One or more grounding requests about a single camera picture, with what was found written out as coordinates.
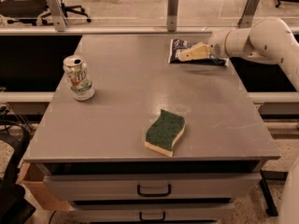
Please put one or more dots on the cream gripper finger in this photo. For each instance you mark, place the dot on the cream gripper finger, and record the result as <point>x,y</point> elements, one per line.
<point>193,46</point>
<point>196,52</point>

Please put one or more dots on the blue chip bag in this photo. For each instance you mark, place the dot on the blue chip bag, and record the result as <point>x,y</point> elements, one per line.
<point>178,45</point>

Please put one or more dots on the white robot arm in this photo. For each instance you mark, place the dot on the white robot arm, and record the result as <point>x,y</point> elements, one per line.
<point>268,41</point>

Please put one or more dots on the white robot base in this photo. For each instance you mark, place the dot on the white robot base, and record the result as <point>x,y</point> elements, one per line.
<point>289,209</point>

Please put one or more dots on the green and yellow sponge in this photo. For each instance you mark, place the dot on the green and yellow sponge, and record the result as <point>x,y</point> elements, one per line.
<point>165,132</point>

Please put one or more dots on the green 7up soda can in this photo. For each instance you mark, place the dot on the green 7up soda can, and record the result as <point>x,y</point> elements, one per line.
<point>77,75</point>

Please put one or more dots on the upper grey drawer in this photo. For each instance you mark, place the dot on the upper grey drawer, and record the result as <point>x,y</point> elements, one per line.
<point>123,187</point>

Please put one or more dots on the grey drawer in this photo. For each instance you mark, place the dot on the grey drawer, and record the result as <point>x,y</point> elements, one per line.
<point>123,187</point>
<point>174,212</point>

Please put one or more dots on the black table leg stand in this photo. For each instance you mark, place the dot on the black table leg stand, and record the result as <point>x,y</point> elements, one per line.
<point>270,175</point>

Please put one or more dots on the black office chair far left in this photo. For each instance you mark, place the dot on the black office chair far left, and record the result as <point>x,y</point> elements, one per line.
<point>27,11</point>

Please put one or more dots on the lower grey drawer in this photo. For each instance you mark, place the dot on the lower grey drawer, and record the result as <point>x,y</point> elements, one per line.
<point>174,212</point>

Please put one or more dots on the wooden box under table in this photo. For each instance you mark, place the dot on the wooden box under table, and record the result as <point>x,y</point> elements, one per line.
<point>32,178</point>

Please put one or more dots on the black chair near left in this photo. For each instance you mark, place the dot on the black chair near left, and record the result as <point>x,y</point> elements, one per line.
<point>14,209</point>

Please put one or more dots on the right metal bracket post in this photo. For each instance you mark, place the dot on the right metal bracket post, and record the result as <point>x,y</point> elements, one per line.
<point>248,14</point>

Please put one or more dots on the metal bracket post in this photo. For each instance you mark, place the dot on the metal bracket post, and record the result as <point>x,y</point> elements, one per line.
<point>57,14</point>
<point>172,15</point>
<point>248,14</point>

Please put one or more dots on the middle metal bracket post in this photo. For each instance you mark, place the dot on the middle metal bracket post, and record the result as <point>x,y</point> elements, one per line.
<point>172,15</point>

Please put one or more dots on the left metal bracket post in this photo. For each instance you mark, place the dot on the left metal bracket post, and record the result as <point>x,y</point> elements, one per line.
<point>57,14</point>

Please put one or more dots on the black upper drawer handle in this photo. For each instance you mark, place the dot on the black upper drawer handle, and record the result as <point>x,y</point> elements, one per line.
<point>153,192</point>

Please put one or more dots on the black drawer handle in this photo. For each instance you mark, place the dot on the black drawer handle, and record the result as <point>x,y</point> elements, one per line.
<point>152,217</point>
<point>153,192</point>

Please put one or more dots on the black lower drawer handle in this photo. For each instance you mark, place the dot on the black lower drawer handle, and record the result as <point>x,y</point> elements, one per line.
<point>152,217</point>

